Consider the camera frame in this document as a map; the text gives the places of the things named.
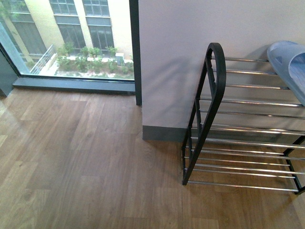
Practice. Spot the black metal shoe rack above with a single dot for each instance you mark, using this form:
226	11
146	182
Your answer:
246	128

